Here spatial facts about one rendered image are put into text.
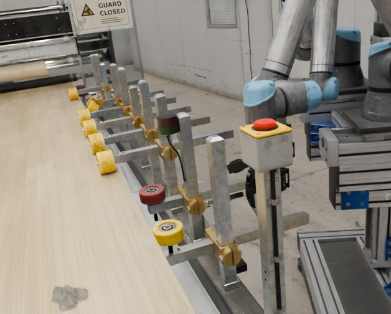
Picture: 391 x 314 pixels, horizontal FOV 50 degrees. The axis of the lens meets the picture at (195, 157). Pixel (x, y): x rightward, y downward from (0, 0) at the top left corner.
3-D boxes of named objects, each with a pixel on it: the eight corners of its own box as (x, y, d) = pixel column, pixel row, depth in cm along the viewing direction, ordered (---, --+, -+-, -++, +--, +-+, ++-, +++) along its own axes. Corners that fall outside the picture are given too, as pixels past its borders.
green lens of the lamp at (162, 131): (175, 127, 128) (174, 120, 127) (181, 132, 122) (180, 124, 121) (156, 131, 126) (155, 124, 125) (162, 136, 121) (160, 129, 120)
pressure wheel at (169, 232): (165, 252, 118) (160, 216, 114) (192, 256, 115) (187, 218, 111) (152, 269, 111) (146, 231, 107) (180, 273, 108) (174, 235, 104)
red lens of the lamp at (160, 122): (174, 119, 127) (173, 112, 126) (180, 123, 121) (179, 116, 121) (155, 123, 125) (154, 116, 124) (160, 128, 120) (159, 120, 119)
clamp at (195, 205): (192, 197, 144) (190, 183, 142) (207, 213, 132) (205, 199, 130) (177, 200, 142) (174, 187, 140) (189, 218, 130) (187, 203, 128)
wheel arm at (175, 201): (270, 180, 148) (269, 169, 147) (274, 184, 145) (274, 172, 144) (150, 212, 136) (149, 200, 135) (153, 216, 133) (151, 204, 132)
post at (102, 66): (116, 131, 300) (103, 62, 283) (117, 132, 297) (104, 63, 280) (111, 131, 299) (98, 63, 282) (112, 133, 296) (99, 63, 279)
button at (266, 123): (269, 125, 78) (269, 116, 77) (280, 131, 74) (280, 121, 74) (249, 129, 77) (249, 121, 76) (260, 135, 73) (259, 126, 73)
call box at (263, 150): (274, 157, 82) (272, 118, 79) (294, 169, 76) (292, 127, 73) (241, 165, 80) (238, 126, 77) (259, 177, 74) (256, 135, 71)
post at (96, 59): (109, 117, 321) (98, 53, 304) (110, 118, 318) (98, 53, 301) (105, 118, 320) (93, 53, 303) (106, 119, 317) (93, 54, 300)
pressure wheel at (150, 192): (165, 212, 141) (160, 180, 137) (172, 222, 134) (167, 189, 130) (141, 218, 138) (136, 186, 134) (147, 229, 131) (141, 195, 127)
